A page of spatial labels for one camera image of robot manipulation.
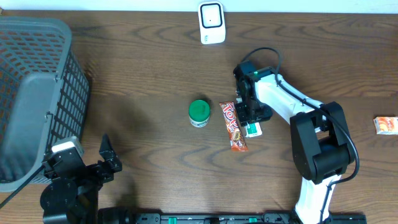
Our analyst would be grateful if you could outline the white green-label small box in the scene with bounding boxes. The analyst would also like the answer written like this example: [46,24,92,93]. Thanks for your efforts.
[245,123,262,138]

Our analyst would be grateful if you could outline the red Top snack bar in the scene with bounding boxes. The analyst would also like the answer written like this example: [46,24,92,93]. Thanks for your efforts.
[220,101,248,152]

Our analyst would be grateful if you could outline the green-lid seasoning jar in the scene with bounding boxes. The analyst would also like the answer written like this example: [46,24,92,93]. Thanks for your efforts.
[188,100,210,128]

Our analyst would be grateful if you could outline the orange snack packet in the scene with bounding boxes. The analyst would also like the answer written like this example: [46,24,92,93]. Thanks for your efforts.
[373,116,398,135]

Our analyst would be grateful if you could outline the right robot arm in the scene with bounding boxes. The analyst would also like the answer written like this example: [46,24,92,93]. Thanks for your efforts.
[233,60,358,223]

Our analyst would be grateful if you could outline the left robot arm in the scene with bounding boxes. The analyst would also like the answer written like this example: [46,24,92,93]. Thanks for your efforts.
[40,134,123,223]

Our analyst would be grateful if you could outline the white barcode scanner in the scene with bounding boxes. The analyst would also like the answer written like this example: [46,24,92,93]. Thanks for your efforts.
[198,1,226,45]

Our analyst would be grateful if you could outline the grey plastic mesh basket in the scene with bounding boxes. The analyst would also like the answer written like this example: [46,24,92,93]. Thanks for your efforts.
[1,16,90,192]

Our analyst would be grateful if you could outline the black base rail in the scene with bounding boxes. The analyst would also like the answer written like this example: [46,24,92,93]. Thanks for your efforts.
[96,207,368,224]

